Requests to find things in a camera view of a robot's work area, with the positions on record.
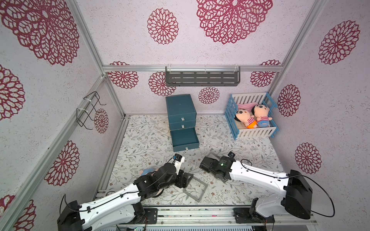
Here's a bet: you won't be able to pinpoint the grey brooch box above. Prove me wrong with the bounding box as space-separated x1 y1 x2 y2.
183 176 208 203
207 152 221 161

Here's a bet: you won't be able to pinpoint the teal drawer cabinet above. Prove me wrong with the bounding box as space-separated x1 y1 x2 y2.
166 94 199 152

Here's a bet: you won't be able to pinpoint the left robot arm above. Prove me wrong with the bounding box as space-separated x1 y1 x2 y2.
57 162 193 231

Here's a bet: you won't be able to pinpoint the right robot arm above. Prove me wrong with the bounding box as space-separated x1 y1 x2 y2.
199 153 314 220

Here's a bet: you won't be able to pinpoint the large plush doll head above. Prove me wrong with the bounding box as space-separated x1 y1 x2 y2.
139 167 163 198

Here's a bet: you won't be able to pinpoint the plush doll orange pants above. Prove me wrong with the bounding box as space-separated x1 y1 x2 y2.
234 109 258 129

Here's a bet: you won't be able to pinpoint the blue white toy crib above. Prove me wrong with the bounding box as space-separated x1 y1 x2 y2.
225 92 279 140

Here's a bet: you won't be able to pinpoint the plush doll blue pants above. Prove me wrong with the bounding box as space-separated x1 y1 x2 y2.
251 104 272 128

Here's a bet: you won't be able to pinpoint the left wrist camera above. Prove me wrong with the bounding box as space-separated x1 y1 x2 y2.
173 154 185 175

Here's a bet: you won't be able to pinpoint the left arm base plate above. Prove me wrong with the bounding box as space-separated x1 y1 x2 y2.
135 208 158 225

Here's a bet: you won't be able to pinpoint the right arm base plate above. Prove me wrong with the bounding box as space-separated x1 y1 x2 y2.
233 208 275 224

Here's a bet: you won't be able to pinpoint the grey wall shelf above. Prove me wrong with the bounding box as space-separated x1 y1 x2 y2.
165 66 241 87

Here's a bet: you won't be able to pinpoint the black wire rack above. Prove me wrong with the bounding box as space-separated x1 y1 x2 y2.
76 91 107 130

